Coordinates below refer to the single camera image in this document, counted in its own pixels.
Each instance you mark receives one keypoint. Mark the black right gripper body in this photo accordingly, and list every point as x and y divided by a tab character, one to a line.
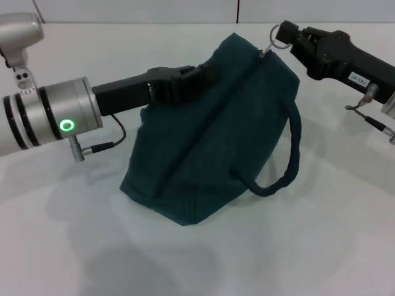
348	64

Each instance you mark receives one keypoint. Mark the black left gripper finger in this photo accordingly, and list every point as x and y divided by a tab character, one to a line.
191	92
200	72

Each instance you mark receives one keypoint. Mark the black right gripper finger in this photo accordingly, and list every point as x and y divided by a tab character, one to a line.
290	32
307	57

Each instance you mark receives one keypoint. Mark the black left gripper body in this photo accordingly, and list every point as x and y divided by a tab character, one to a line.
132	89

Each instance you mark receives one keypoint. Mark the dark teal insulated bag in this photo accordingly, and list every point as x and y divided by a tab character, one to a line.
210	138

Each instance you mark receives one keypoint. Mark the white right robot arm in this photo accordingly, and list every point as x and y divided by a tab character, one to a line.
389	106

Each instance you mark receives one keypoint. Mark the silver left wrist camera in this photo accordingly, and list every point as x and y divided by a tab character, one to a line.
15	46

